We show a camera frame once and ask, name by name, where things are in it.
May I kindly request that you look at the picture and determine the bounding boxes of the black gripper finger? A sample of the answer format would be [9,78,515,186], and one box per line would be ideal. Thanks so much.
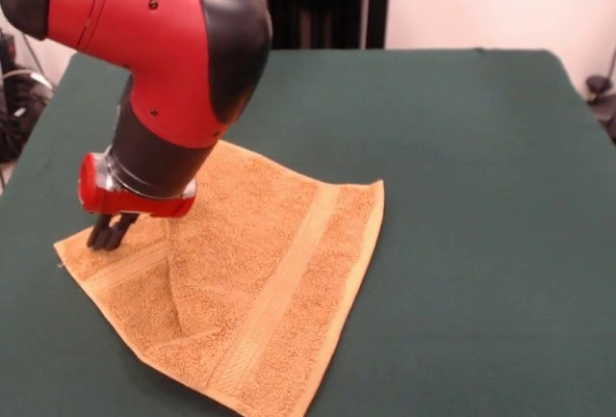
[105,213,141,250]
[85,213,121,249]

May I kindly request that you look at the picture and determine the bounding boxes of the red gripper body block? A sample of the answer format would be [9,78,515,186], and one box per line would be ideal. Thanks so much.
[77,146,198,220]

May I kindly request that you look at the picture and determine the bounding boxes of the orange terry towel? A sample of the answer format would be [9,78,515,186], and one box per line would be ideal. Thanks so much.
[52,140,385,417]

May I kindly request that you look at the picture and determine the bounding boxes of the dark green table cloth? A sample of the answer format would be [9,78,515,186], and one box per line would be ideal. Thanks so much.
[0,48,616,417]

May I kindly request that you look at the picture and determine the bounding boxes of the black floor device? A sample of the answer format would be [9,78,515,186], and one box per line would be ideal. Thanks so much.
[585,48,616,143]

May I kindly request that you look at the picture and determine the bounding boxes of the black cable bundle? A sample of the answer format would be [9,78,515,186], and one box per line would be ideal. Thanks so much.
[0,0,55,164]

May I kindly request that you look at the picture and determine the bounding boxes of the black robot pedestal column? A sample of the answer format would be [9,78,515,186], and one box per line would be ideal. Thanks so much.
[225,0,400,51]

